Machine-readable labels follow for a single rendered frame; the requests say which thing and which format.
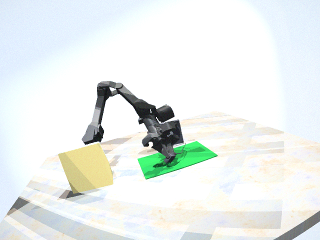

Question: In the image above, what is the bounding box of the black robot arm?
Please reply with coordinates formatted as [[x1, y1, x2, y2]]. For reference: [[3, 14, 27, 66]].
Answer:
[[81, 80, 177, 146]]

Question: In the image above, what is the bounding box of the black cooling fan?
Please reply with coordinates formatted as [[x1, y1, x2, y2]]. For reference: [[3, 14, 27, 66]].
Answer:
[[159, 119, 184, 145]]

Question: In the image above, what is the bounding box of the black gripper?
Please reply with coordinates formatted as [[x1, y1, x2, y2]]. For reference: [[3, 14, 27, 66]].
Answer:
[[141, 122, 180, 158]]

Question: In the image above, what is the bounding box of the green circuit board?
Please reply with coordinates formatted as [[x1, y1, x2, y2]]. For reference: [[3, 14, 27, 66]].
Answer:
[[137, 141, 218, 180]]

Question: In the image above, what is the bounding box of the black fan cable with plug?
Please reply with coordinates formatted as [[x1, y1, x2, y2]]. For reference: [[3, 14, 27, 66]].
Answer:
[[164, 142, 186, 163]]

